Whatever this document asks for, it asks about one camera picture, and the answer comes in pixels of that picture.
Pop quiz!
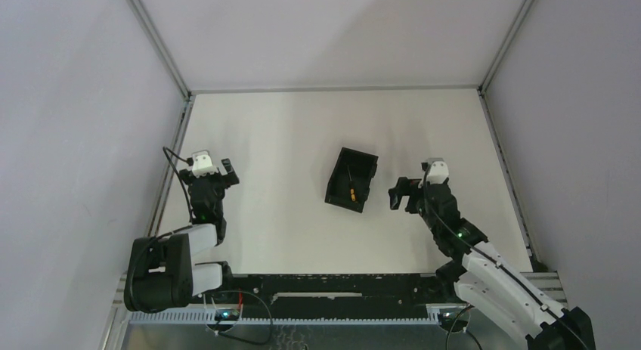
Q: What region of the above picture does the aluminium frame right rail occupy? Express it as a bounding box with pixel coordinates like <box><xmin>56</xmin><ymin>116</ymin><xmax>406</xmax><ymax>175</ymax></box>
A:
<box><xmin>477</xmin><ymin>87</ymin><xmax>548</xmax><ymax>272</ymax></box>

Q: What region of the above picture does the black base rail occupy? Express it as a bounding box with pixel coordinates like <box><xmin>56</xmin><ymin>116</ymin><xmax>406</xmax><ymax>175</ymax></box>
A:
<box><xmin>224</xmin><ymin>273</ymin><xmax>461</xmax><ymax>321</ymax></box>

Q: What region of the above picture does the black plastic bin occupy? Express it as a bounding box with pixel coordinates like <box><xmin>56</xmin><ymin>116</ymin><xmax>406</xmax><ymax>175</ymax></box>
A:
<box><xmin>324</xmin><ymin>147</ymin><xmax>379</xmax><ymax>213</ymax></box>

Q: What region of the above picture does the yellow black screwdriver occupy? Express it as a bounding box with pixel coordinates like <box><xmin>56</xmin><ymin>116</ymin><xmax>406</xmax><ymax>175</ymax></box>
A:
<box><xmin>346</xmin><ymin>165</ymin><xmax>358</xmax><ymax>203</ymax></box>

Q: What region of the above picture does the aluminium frame rail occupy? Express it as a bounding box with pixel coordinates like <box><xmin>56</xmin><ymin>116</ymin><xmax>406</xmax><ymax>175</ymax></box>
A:
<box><xmin>477</xmin><ymin>87</ymin><xmax>548</xmax><ymax>272</ymax></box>
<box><xmin>190</xmin><ymin>84</ymin><xmax>478</xmax><ymax>96</ymax></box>
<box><xmin>98</xmin><ymin>93</ymin><xmax>195</xmax><ymax>349</ymax></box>

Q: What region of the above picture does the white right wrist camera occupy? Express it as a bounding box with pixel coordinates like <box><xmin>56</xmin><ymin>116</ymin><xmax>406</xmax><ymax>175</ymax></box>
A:
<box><xmin>421</xmin><ymin>158</ymin><xmax>449</xmax><ymax>184</ymax></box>

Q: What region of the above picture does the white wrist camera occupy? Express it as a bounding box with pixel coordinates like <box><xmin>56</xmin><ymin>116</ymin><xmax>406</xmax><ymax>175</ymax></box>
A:
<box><xmin>421</xmin><ymin>158</ymin><xmax>449</xmax><ymax>184</ymax></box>
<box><xmin>190</xmin><ymin>150</ymin><xmax>219</xmax><ymax>178</ymax></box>

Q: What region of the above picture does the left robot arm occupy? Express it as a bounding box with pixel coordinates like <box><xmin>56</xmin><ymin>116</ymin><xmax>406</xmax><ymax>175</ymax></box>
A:
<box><xmin>123</xmin><ymin>151</ymin><xmax>240</xmax><ymax>314</ymax></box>

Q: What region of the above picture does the aluminium frame left rail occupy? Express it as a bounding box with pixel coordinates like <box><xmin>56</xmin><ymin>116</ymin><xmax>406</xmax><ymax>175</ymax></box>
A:
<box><xmin>98</xmin><ymin>93</ymin><xmax>195</xmax><ymax>349</ymax></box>

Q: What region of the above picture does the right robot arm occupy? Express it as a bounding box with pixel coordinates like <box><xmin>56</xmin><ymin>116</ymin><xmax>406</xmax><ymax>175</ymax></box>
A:
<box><xmin>389</xmin><ymin>177</ymin><xmax>596</xmax><ymax>349</ymax></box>

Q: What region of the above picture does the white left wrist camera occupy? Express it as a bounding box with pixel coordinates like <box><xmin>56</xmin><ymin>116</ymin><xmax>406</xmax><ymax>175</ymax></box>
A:
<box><xmin>190</xmin><ymin>150</ymin><xmax>219</xmax><ymax>178</ymax></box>

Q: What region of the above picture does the aluminium frame back rail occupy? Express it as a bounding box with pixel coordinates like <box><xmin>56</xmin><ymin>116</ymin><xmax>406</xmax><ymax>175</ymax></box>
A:
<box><xmin>190</xmin><ymin>84</ymin><xmax>478</xmax><ymax>96</ymax></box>

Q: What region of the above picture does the black cable left base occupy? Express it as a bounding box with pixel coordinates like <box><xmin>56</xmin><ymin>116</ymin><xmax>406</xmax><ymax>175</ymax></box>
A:
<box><xmin>203</xmin><ymin>290</ymin><xmax>275</xmax><ymax>347</ymax></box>

